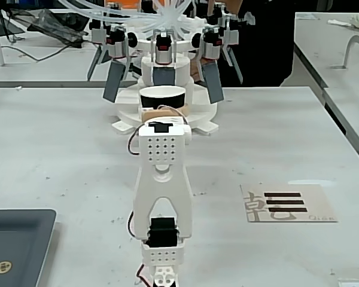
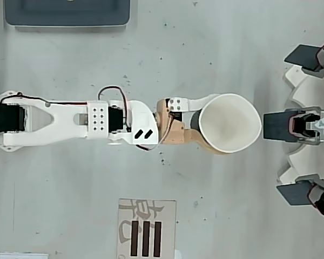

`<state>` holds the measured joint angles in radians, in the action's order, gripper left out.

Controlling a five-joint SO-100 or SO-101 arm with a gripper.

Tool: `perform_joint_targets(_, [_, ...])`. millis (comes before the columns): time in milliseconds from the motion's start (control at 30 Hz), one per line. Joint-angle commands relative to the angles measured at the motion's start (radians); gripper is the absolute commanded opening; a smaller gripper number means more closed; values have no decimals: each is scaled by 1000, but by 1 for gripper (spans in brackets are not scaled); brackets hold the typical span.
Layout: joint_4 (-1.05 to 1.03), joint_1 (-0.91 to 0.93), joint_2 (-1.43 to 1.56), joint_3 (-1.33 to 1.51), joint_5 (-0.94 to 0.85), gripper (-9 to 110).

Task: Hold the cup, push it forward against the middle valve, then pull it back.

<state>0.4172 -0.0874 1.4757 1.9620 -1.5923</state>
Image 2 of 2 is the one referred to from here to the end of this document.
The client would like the black and white fixture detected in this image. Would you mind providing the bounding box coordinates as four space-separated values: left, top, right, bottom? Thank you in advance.
275 64 324 187

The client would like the red black arm cable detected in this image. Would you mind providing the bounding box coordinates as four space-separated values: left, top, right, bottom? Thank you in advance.
97 86 133 133

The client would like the card with black bars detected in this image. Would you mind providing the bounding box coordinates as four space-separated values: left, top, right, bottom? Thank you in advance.
116 198 177 259

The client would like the white red gripper cable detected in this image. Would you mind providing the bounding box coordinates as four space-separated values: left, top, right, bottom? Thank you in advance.
134 112 176 152

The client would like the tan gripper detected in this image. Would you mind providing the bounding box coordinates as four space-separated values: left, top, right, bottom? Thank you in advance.
154 93 228 156

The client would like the grey plastic tray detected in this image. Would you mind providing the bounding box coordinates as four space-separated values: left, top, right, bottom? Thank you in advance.
3 0 132 28

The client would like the white paper cup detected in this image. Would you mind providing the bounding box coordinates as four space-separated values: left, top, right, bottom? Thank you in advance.
190 93 262 154

